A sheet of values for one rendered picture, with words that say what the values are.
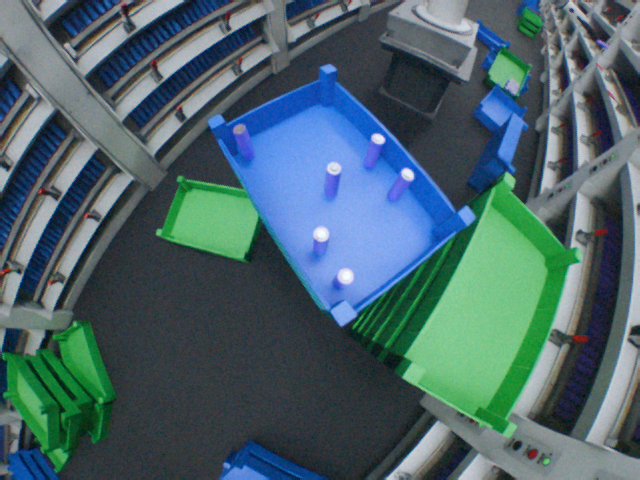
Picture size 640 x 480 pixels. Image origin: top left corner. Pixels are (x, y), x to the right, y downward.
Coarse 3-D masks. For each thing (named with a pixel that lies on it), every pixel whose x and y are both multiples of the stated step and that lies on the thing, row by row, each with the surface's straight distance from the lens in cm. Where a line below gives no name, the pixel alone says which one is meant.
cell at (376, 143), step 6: (372, 138) 33; (378, 138) 33; (384, 138) 34; (372, 144) 33; (378, 144) 33; (372, 150) 34; (378, 150) 34; (366, 156) 36; (372, 156) 35; (378, 156) 36; (366, 162) 37; (372, 162) 36; (366, 168) 38; (372, 168) 38
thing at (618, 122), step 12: (600, 60) 141; (600, 72) 133; (624, 72) 145; (600, 84) 127; (636, 84) 142; (612, 108) 104; (612, 120) 100; (624, 120) 100; (612, 132) 97; (624, 132) 92
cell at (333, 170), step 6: (336, 162) 30; (330, 168) 30; (336, 168) 30; (330, 174) 30; (336, 174) 30; (330, 180) 31; (336, 180) 31; (330, 186) 32; (336, 186) 32; (330, 192) 34; (336, 192) 34
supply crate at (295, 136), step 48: (288, 96) 40; (336, 96) 43; (288, 144) 40; (336, 144) 40; (384, 144) 38; (288, 192) 36; (384, 192) 37; (432, 192) 35; (288, 240) 33; (336, 240) 33; (384, 240) 34; (432, 240) 37; (336, 288) 32; (384, 288) 28
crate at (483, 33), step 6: (480, 24) 230; (480, 30) 229; (486, 30) 228; (480, 36) 210; (486, 36) 224; (492, 36) 227; (498, 36) 225; (486, 42) 209; (492, 42) 207; (498, 42) 226; (504, 42) 224; (510, 42) 222; (498, 48) 206
